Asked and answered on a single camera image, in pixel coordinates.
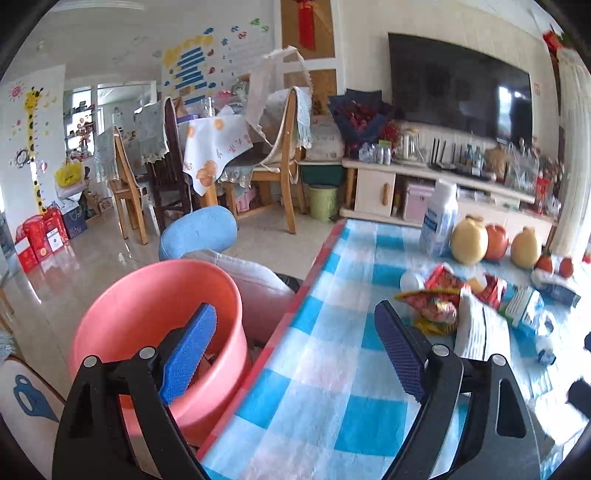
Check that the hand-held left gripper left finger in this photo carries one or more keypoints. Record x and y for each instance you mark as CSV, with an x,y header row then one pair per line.
x,y
194,350

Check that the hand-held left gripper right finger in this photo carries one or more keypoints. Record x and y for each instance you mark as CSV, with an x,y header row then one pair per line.
x,y
399,350

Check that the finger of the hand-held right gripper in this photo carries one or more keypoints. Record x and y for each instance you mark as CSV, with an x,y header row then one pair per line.
x,y
581,393

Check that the pink plastic basin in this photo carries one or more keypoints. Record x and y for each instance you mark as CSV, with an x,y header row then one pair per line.
x,y
152,295

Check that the yellow red snack wrapper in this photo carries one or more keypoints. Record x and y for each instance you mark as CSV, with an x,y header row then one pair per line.
x,y
434,307

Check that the small white lid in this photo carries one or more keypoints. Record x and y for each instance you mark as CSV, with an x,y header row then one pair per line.
x,y
411,281

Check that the blue white checkered tablecloth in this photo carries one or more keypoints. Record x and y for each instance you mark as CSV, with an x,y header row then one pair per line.
x,y
323,369

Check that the red snack packet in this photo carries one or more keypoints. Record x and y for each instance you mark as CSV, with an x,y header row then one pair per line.
x,y
443,279

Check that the blue white packet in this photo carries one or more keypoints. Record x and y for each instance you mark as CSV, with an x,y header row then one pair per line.
x,y
561,290

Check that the green white carton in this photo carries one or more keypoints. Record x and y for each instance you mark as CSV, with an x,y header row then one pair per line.
x,y
521,304

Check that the red crumpled wrapper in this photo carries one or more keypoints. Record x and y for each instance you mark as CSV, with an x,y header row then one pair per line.
x,y
495,290

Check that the orange tangerine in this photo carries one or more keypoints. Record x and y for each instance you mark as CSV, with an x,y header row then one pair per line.
x,y
545,263
566,267

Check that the yellow pear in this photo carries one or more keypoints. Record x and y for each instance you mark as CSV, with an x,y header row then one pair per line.
x,y
525,249
468,242

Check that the white bottle blue label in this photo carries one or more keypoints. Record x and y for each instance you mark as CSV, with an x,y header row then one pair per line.
x,y
438,221

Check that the red apple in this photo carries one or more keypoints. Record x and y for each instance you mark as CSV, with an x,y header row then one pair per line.
x,y
497,242

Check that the pink storage box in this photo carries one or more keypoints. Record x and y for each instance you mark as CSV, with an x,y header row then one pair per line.
x,y
420,203

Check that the green waste bin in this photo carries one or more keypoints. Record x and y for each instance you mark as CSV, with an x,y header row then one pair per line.
x,y
323,203

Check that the dark wooden chair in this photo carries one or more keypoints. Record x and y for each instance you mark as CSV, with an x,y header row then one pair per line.
x,y
171,184

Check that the cream television cabinet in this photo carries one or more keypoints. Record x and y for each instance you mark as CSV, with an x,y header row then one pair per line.
x,y
374,184

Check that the cream cushion blue print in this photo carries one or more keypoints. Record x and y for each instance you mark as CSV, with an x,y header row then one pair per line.
x,y
27,401

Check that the red gift boxes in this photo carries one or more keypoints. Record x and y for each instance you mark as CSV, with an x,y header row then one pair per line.
x,y
41,240

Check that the light wooden chair with cloth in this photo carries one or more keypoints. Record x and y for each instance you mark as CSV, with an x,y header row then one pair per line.
x,y
288,184

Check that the white orange print tablecloth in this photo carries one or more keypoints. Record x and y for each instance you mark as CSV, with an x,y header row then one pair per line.
x,y
207,138

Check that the yellow bag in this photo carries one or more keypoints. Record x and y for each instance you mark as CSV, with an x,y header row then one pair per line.
x,y
69,175

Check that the white ribbed column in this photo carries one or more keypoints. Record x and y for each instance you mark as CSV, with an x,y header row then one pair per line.
x,y
572,161

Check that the dark wrapped flower bouquet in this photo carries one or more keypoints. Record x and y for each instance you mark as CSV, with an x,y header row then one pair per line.
x,y
360,120

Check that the black flat television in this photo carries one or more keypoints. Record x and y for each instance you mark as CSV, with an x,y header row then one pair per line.
x,y
452,83

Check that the giraffe height wall sticker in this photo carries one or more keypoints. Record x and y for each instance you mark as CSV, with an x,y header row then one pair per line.
x,y
34,138

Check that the blue yellow wall sticker chart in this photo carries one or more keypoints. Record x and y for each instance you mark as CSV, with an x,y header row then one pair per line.
x,y
189,64

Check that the red knot wall decoration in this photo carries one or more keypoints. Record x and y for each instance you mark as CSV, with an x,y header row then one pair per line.
x,y
305,27

